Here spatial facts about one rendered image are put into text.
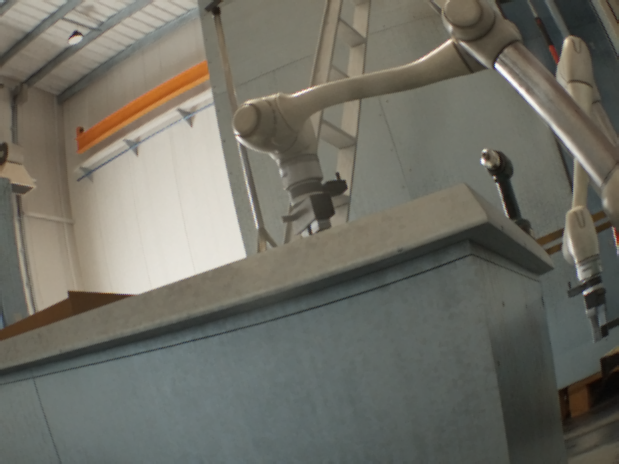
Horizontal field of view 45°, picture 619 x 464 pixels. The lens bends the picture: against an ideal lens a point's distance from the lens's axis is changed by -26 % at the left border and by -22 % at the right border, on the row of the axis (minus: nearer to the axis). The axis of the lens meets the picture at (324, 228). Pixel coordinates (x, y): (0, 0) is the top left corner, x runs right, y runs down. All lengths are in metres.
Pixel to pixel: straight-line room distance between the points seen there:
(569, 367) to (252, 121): 2.28
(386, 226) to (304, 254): 0.11
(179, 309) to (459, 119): 2.89
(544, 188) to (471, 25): 2.15
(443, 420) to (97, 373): 0.59
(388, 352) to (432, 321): 0.07
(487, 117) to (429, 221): 2.87
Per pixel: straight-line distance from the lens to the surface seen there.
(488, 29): 1.80
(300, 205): 2.09
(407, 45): 4.18
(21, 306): 3.15
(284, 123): 1.96
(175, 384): 1.33
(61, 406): 1.50
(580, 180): 2.49
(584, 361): 3.81
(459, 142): 3.99
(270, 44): 4.48
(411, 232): 1.12
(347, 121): 3.73
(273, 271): 1.19
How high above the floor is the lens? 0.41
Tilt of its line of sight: 12 degrees up
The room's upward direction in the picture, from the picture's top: 15 degrees counter-clockwise
